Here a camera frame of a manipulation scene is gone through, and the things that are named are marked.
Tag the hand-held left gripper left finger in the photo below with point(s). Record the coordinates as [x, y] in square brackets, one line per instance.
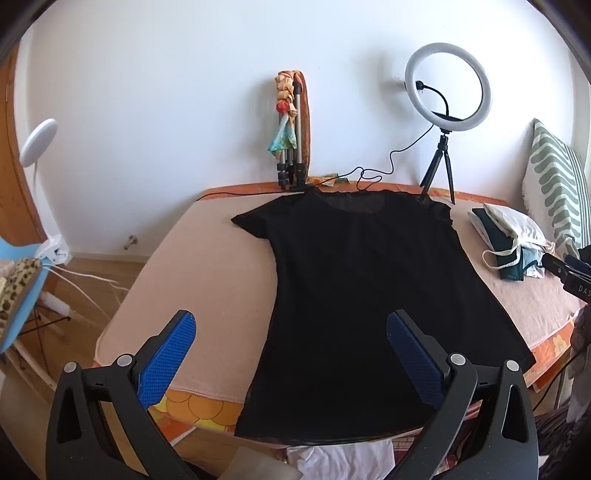
[166, 355]

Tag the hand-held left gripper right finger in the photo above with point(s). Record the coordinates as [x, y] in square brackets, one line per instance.
[413, 355]

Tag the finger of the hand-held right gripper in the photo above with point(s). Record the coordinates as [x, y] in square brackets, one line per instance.
[553, 264]

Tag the black t-shirt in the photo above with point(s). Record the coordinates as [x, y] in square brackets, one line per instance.
[351, 277]

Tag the light blue garment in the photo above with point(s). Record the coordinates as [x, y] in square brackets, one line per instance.
[531, 258]

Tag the dark green garment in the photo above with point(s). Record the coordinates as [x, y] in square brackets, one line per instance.
[501, 230]

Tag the green striped pillow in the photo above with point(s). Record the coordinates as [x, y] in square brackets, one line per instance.
[554, 184]

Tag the metal door stopper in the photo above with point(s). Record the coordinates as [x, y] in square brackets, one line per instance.
[131, 241]

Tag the white cloth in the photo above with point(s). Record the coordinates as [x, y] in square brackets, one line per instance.
[341, 459]

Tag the small black tripod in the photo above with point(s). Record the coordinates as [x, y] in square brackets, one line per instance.
[444, 143]

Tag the leopard print cloth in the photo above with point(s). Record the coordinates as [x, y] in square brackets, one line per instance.
[16, 286]

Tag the blue chair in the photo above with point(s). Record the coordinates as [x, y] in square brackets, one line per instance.
[21, 251]

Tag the small green packet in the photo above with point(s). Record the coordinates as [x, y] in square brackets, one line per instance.
[330, 180]

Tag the wooden door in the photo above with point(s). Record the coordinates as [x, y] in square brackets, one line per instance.
[16, 184]

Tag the silver folded tripod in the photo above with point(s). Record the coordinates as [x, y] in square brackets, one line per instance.
[299, 138]

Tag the orange wooden board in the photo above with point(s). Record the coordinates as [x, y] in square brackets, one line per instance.
[308, 129]

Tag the white clip lamp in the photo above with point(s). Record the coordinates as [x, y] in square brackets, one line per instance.
[39, 138]

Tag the colourful scarf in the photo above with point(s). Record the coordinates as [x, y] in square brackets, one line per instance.
[286, 124]

